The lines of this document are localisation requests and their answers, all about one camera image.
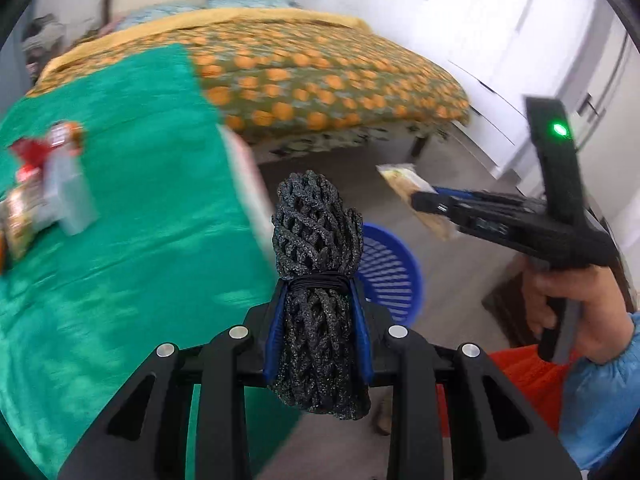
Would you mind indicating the blue plastic trash basket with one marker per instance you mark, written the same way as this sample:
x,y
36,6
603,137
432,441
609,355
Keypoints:
x,y
390,275

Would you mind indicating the black foam net bundle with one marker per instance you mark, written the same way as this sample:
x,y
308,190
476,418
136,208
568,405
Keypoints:
x,y
318,243

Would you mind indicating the pink striped sheet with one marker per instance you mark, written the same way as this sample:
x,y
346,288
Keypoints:
x,y
250,188

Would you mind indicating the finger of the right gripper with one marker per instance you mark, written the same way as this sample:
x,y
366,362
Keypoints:
x,y
432,203
457,194

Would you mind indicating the blue sleeve right forearm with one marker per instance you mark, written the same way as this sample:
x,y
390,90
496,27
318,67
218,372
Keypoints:
x,y
599,403

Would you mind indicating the orange soda can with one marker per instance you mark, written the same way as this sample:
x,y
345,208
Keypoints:
x,y
67,133

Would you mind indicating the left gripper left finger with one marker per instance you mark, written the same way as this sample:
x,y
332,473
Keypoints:
x,y
142,432

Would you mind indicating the oat bread wrapper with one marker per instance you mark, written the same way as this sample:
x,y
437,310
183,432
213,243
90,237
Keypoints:
x,y
23,215

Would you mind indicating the right hand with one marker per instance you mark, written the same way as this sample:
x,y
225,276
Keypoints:
x,y
605,328

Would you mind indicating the green embroidered bedspread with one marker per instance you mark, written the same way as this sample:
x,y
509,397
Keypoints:
x,y
171,257

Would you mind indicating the clear plastic box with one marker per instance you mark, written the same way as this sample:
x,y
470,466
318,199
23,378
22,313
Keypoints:
x,y
66,194

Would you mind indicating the white wardrobe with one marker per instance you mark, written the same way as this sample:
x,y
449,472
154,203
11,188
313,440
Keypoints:
x,y
501,51

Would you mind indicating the orange floral quilt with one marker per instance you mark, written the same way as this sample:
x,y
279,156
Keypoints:
x,y
284,69

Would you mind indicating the red crumpled plastic bag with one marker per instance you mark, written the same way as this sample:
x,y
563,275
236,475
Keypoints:
x,y
31,152

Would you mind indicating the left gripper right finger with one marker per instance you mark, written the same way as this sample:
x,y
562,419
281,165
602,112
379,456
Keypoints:
x,y
452,407

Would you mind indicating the orange red clothing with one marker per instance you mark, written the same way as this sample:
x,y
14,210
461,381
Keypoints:
x,y
540,382

